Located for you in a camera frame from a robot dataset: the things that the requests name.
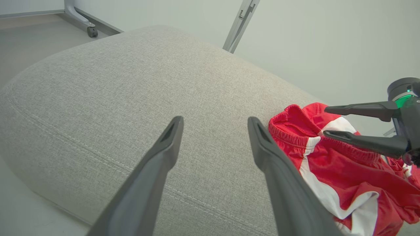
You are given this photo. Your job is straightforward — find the red shorts with white stripes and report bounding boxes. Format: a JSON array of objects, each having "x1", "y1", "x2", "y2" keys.
[{"x1": 268, "y1": 102, "x2": 420, "y2": 236}]

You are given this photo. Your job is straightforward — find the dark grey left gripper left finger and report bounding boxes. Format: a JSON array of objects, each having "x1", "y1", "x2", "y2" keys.
[{"x1": 86, "y1": 115, "x2": 184, "y2": 236}]

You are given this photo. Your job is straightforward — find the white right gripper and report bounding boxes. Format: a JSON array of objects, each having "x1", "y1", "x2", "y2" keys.
[{"x1": 323, "y1": 77, "x2": 420, "y2": 167}]

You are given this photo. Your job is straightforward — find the grey metal stand with caster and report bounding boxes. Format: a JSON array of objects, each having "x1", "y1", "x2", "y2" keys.
[{"x1": 64, "y1": 0, "x2": 124, "y2": 37}]

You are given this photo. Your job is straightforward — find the silver partition post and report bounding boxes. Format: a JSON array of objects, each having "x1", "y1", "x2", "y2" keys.
[{"x1": 222, "y1": 0, "x2": 261, "y2": 54}]

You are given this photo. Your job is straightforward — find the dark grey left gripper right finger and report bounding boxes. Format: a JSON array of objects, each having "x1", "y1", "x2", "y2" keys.
[{"x1": 247, "y1": 116, "x2": 344, "y2": 236}]

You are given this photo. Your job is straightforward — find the grey fabric sofa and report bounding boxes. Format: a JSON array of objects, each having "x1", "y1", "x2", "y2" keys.
[{"x1": 0, "y1": 25, "x2": 420, "y2": 236}]

